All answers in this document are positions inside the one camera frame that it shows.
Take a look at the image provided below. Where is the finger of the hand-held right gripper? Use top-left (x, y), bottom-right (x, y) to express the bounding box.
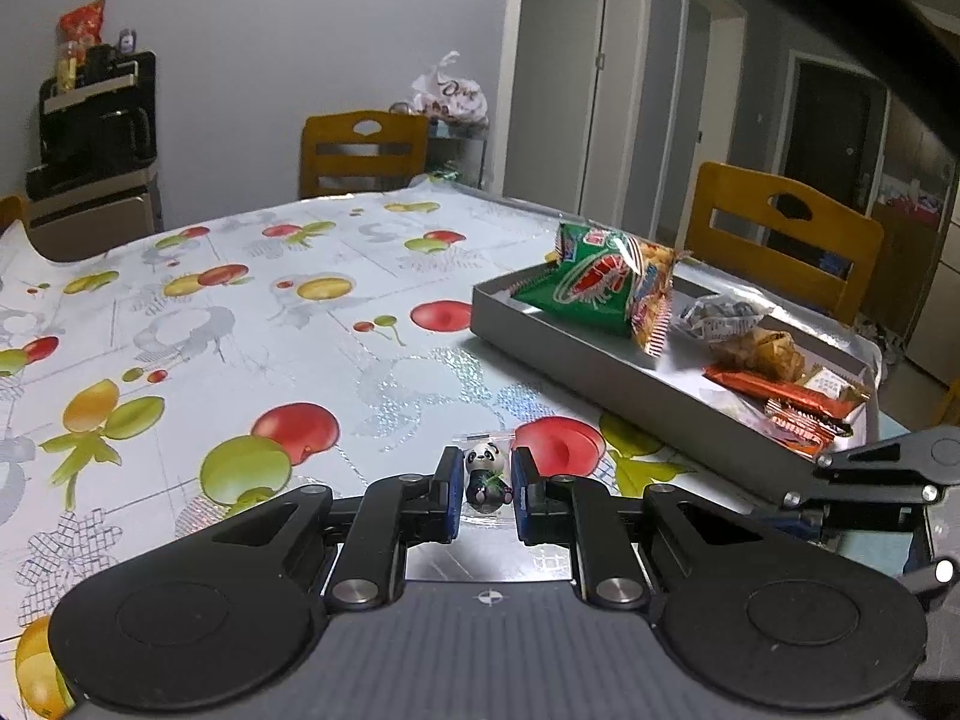
top-left (892, 553), bottom-right (960, 612)
top-left (780, 426), bottom-right (960, 512)

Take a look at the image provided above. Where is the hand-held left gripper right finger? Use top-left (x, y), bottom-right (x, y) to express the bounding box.
top-left (510, 446), bottom-right (818, 608)

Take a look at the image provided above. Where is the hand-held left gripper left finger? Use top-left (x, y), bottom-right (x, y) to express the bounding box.
top-left (176, 446), bottom-right (464, 608)

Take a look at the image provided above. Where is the panda candy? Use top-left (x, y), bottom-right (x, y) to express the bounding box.
top-left (454, 431), bottom-right (518, 518)

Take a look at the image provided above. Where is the orange striped snack packet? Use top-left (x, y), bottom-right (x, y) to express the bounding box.
top-left (765, 405), bottom-right (856, 458)

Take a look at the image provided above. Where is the beige packet with white label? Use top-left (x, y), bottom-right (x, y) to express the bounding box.
top-left (799, 366), bottom-right (875, 421)

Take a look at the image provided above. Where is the grey cardboard box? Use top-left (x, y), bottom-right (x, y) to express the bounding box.
top-left (471, 251), bottom-right (882, 507)

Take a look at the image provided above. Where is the green shrimp snack bag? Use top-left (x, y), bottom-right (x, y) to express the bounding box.
top-left (514, 216), bottom-right (689, 357)

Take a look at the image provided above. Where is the clear sunflower seed packet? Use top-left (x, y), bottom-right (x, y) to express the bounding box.
top-left (679, 294), bottom-right (762, 342)

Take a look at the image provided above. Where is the fruit print tablecloth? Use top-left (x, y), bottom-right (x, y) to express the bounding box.
top-left (0, 172), bottom-right (893, 720)

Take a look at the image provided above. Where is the dark door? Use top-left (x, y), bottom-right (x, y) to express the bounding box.
top-left (784, 51), bottom-right (890, 215)

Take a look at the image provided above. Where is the white plastic bag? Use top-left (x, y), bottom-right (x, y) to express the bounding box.
top-left (409, 51), bottom-right (488, 125)

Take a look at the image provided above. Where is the white double door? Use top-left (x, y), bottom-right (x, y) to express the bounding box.
top-left (504, 0), bottom-right (676, 203)

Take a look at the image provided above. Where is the grey door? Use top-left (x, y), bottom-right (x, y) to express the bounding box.
top-left (684, 0), bottom-right (747, 166)

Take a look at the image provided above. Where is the grey cabinet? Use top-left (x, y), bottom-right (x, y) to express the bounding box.
top-left (26, 169), bottom-right (164, 263)

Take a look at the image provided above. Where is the black coffee machine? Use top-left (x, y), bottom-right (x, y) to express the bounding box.
top-left (26, 51), bottom-right (158, 181)

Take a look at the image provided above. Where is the clear jar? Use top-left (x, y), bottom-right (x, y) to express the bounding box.
top-left (54, 41), bottom-right (82, 91)

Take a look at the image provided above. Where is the red snack bag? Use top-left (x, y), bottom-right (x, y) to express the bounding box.
top-left (58, 0), bottom-right (106, 46)

